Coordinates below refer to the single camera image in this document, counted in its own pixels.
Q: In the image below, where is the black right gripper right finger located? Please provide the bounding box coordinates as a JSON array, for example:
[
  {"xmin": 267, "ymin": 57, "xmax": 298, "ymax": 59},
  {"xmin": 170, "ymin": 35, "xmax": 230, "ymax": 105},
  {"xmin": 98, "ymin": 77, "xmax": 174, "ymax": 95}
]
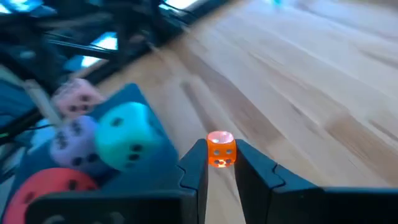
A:
[{"xmin": 234, "ymin": 139, "xmax": 398, "ymax": 224}]

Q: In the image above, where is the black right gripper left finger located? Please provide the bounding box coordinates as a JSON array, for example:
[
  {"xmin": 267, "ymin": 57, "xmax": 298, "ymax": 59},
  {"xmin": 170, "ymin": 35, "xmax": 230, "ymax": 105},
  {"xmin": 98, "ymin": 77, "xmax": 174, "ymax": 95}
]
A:
[{"xmin": 26, "ymin": 139, "xmax": 209, "ymax": 224}]

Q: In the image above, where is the small orange die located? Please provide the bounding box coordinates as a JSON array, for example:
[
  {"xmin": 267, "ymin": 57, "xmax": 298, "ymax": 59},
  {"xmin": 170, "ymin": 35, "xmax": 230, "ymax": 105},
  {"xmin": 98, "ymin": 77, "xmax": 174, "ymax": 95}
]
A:
[{"xmin": 206, "ymin": 130, "xmax": 238, "ymax": 169}]

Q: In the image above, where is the large turquoise foam die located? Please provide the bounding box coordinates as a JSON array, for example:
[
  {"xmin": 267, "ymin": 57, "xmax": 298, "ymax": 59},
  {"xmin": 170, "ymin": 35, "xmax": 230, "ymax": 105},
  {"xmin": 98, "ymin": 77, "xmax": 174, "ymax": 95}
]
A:
[{"xmin": 95, "ymin": 101, "xmax": 165, "ymax": 172}]

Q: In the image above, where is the blue plastic bin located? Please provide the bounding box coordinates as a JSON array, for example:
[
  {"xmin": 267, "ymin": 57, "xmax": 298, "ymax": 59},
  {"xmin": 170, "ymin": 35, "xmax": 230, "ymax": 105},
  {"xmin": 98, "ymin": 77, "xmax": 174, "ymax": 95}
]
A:
[{"xmin": 9, "ymin": 82, "xmax": 181, "ymax": 224}]

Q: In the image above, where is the large purple foam die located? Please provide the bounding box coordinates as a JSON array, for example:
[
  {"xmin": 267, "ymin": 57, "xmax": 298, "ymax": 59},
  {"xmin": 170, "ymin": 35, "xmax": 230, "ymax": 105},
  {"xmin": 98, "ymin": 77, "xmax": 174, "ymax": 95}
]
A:
[{"xmin": 49, "ymin": 115, "xmax": 108, "ymax": 175}]

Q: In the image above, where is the large pink foam die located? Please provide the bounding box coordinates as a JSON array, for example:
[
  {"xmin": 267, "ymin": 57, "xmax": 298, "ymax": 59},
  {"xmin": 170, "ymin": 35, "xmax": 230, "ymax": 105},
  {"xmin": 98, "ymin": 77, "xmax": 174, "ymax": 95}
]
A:
[{"xmin": 51, "ymin": 77, "xmax": 105, "ymax": 119}]

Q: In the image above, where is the large red foam die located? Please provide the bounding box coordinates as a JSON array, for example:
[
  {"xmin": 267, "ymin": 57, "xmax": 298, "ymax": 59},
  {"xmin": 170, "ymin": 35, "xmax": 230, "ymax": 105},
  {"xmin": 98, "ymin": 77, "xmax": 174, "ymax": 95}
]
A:
[{"xmin": 1, "ymin": 167, "xmax": 99, "ymax": 224}]

